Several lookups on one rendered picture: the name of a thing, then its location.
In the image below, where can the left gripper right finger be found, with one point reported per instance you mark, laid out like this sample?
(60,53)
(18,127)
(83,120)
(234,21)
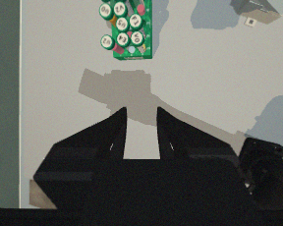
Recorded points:
(189,142)

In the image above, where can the test tube with green cap and pink liquid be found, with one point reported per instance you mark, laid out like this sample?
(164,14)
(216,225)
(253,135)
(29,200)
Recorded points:
(109,43)

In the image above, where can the green tube rack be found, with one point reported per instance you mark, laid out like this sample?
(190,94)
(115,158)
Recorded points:
(147,26)

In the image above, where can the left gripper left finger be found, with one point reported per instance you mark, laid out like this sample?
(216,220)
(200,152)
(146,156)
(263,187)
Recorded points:
(96,140)

